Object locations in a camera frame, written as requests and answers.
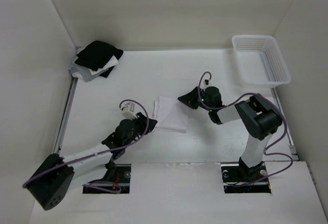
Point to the white plastic mesh basket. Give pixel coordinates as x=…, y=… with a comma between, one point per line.
x=259, y=62

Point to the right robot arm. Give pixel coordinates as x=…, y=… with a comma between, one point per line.
x=259, y=116

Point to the left aluminium table rail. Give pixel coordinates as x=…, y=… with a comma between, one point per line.
x=61, y=128

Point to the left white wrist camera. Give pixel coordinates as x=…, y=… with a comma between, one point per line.
x=128, y=111

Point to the bottom black folded tank top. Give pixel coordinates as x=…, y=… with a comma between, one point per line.
x=107, y=73

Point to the white folded tank top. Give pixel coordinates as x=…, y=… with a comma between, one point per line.
x=112, y=62

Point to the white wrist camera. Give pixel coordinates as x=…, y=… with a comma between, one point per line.
x=206, y=83
x=128, y=111

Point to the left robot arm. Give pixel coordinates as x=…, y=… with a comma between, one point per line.
x=59, y=174

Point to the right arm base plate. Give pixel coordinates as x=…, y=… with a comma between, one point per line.
x=235, y=180

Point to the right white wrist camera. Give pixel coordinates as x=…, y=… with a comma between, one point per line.
x=206, y=83

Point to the aluminium table rail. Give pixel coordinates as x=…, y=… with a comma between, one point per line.
x=61, y=128
x=291, y=145

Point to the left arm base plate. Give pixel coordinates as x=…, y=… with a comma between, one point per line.
x=116, y=180

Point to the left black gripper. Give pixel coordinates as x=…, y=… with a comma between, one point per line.
x=142, y=121

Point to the white tank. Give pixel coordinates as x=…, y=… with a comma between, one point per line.
x=112, y=62
x=171, y=115

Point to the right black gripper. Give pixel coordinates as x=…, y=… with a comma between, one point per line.
x=189, y=99

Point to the right aluminium table rail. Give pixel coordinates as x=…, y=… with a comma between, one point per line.
x=291, y=145

